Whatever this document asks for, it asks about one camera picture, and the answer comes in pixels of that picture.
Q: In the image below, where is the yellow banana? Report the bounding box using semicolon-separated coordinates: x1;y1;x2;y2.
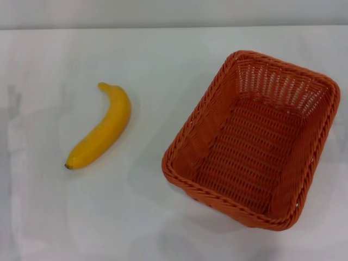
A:
64;82;132;171

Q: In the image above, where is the orange woven plastic basket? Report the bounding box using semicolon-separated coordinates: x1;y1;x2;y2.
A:
160;49;341;231

